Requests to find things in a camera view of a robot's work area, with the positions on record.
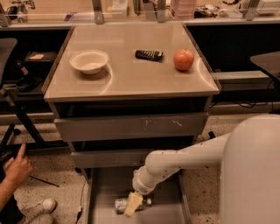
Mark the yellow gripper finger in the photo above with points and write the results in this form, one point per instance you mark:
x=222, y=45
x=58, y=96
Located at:
x=133, y=202

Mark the person's forearm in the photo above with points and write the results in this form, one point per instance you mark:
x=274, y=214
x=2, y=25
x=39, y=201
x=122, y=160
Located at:
x=7, y=188

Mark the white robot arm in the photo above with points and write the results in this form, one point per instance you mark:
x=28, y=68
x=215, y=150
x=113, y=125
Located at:
x=249, y=161

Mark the open bottom grey drawer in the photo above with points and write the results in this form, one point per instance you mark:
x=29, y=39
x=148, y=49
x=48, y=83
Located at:
x=169, y=203

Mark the middle grey drawer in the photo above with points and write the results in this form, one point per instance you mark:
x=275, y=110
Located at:
x=121, y=158

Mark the top grey drawer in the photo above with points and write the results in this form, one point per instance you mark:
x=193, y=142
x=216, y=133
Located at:
x=131, y=126

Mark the grey drawer cabinet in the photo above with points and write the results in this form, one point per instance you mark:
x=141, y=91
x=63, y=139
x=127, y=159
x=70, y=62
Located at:
x=128, y=86

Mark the person's hand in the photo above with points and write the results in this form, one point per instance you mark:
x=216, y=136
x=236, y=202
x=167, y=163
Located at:
x=18, y=169

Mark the white sneaker upper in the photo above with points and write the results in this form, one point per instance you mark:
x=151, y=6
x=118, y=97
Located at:
x=46, y=206

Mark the white sneaker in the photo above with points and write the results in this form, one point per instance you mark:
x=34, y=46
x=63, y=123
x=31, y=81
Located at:
x=43, y=219
x=46, y=206

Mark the white sneaker lower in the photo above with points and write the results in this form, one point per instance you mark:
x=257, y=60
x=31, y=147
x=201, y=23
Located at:
x=43, y=219

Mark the white bowl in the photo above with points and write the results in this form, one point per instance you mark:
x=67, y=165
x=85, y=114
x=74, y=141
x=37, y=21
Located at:
x=89, y=61

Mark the red apple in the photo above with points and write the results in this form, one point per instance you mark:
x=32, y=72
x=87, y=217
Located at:
x=183, y=59

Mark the black box on shelf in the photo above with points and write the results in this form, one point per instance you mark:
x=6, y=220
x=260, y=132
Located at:
x=40, y=60

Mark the pink plastic container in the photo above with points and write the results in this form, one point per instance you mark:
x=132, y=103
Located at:
x=183, y=9

